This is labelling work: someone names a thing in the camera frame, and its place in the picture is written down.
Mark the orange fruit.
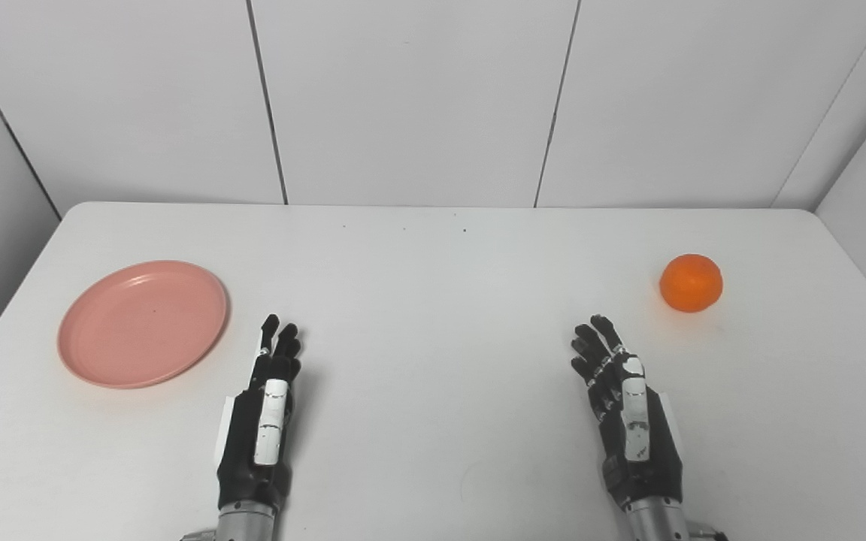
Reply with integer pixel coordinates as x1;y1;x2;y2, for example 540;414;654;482
659;254;724;313

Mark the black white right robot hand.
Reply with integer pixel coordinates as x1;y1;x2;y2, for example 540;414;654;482
571;314;686;509

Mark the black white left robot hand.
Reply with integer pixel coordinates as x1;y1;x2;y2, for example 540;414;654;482
213;314;304;508

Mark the pink round plate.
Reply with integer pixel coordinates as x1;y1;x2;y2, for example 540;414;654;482
57;260;229;389

